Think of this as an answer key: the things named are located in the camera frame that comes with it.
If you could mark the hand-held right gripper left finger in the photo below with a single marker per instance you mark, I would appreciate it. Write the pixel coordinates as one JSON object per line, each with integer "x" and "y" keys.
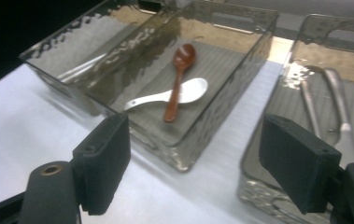
{"x": 106, "y": 161}

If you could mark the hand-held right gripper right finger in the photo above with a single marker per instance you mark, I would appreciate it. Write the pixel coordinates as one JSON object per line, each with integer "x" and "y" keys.
{"x": 299, "y": 161}

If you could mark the steel fork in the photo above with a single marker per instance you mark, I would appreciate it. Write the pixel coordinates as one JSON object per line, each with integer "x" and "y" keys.
{"x": 310, "y": 105}

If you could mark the steel table knife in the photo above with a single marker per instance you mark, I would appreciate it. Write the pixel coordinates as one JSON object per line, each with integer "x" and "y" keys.
{"x": 336, "y": 90}

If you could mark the brown wooden spoon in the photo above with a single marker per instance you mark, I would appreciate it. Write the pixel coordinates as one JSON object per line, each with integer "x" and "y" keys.
{"x": 173, "y": 99}

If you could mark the white ceramic spoon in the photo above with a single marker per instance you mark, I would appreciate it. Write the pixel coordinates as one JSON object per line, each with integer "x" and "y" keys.
{"x": 193, "y": 90}

